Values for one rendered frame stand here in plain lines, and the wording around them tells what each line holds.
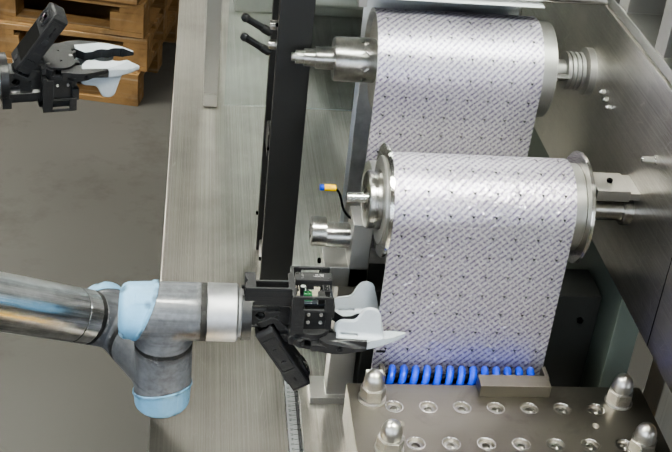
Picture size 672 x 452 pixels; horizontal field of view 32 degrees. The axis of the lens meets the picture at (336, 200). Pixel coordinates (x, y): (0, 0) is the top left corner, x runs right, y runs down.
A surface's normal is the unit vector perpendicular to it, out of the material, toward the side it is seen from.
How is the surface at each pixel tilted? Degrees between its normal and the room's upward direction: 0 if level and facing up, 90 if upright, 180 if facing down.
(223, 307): 44
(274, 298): 90
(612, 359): 90
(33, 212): 0
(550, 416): 0
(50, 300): 51
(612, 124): 90
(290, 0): 90
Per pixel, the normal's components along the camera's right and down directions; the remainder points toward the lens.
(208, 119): 0.09, -0.86
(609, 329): -0.99, -0.04
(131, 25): -0.12, 0.49
